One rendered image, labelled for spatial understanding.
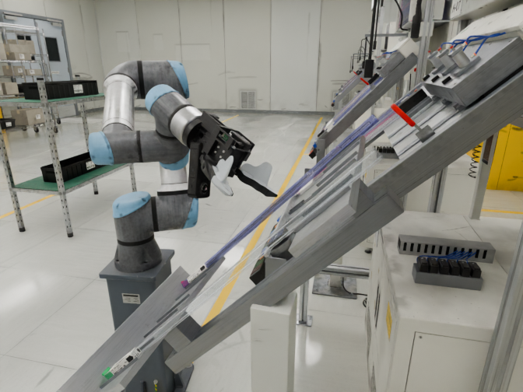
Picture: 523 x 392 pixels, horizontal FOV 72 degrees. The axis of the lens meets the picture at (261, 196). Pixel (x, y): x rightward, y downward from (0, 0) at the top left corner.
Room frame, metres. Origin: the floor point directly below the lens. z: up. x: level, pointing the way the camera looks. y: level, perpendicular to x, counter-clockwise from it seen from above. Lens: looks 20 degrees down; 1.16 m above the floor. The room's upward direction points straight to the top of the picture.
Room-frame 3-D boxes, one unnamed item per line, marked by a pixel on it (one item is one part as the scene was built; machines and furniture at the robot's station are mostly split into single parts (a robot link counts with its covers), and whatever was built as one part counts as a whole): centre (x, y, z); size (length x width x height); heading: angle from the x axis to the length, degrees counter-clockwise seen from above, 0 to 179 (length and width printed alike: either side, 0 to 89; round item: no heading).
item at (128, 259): (1.07, 0.41, 0.60); 0.15 x 0.15 x 0.10
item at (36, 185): (2.87, 1.50, 0.55); 0.91 x 0.46 x 1.10; 167
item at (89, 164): (2.87, 1.50, 0.41); 0.57 x 0.17 x 0.11; 167
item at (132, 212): (1.08, 0.40, 0.72); 0.13 x 0.12 x 0.14; 106
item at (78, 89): (2.87, 1.50, 1.01); 0.57 x 0.17 x 0.11; 167
